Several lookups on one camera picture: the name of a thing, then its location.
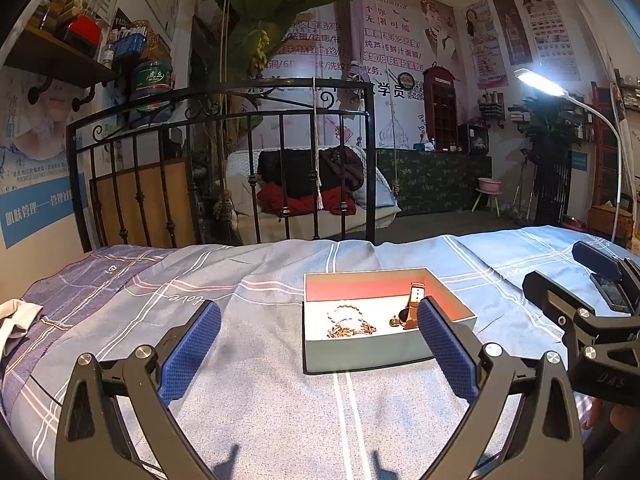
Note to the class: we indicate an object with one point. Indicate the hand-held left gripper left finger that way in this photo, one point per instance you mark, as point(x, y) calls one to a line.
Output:
point(192, 350)

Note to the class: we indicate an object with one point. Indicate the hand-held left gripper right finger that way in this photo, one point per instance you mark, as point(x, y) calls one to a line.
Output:
point(445, 355)

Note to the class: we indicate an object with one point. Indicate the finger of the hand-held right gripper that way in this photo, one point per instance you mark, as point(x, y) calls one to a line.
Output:
point(597, 260)
point(550, 292)

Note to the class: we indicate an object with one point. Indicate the green box with pink lining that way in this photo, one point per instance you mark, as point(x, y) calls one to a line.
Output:
point(360, 355)

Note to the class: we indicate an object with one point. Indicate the person's right hand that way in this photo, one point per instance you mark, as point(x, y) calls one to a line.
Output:
point(625, 417)

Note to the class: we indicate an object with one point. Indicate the blue plaid bed sheet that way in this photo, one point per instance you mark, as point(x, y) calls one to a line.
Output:
point(260, 400)

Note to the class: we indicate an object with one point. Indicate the red shelf rack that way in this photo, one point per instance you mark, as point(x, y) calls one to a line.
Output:
point(607, 150)

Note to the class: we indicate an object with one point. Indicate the dark potted plant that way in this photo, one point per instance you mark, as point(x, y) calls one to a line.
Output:
point(547, 150)

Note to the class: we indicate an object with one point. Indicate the pink basin on stool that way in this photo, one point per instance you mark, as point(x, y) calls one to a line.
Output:
point(489, 185)

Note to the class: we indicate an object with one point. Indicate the cream cushion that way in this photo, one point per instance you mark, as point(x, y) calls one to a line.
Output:
point(242, 205)

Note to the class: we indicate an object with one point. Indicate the green patterned counter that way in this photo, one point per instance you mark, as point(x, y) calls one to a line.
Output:
point(435, 180)

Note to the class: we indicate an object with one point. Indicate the white crumpled cloth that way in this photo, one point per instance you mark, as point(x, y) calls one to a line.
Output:
point(20, 320)

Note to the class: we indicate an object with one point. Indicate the red clothing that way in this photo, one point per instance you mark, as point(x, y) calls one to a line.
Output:
point(300, 205)

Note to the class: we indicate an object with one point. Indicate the white desk lamp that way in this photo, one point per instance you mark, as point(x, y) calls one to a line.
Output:
point(537, 82)

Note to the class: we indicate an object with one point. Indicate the white wicker swing chair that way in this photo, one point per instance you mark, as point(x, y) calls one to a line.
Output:
point(240, 160)

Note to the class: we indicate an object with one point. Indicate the dark jacket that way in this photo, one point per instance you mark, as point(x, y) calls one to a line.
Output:
point(285, 165)

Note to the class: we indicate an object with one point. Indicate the red phone booth cabinet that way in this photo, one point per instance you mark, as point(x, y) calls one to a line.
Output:
point(440, 110)

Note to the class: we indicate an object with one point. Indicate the green water jug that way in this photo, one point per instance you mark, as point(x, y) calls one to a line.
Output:
point(151, 82)

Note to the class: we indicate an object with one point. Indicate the blue basket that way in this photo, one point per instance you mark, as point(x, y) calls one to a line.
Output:
point(129, 46)

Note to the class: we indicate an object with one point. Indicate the red box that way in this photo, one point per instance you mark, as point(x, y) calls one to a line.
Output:
point(82, 32)

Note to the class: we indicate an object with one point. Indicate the large leafy plant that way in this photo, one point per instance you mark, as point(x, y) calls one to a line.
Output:
point(270, 5)

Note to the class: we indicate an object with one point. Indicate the black metal bed frame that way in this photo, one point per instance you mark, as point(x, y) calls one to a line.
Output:
point(371, 170)

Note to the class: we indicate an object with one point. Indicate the blue and white wall poster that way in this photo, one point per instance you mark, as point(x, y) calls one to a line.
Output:
point(40, 210)

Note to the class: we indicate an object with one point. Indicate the product grid wall poster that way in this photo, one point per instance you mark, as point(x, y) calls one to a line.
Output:
point(550, 30)

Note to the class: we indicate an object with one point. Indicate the tower wall poster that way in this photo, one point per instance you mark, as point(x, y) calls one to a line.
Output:
point(512, 35)

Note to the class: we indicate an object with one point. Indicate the portrait wall poster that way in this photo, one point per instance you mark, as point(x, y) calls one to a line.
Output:
point(482, 40)

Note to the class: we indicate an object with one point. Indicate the large wall mural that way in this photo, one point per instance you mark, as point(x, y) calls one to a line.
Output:
point(400, 25)

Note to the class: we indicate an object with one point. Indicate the wooden wall shelf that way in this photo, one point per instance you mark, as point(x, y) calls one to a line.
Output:
point(55, 60)

